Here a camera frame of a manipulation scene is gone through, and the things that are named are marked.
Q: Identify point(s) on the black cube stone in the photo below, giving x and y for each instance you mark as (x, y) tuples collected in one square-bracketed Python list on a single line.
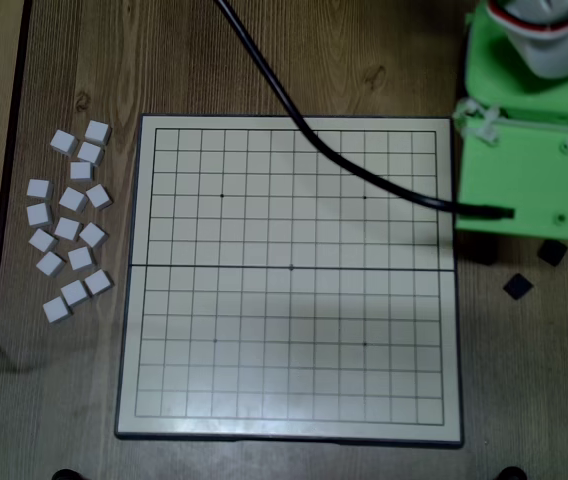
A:
[(485, 256), (518, 286), (552, 252)]

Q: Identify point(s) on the white go board with grid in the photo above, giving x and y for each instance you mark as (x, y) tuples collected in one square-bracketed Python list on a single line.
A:
[(289, 325)]

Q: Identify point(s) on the white cube stone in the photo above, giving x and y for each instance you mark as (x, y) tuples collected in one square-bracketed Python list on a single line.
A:
[(57, 309), (50, 263), (63, 142), (67, 228), (39, 214), (98, 282), (73, 199), (39, 189), (81, 258), (97, 132), (43, 240), (81, 171), (74, 292), (93, 235), (90, 152), (99, 196)]

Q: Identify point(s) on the black stand foot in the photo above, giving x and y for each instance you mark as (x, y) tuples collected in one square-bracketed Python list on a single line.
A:
[(512, 474), (66, 475)]

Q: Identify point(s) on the green camera mount plate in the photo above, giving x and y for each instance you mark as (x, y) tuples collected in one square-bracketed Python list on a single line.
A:
[(524, 175)]

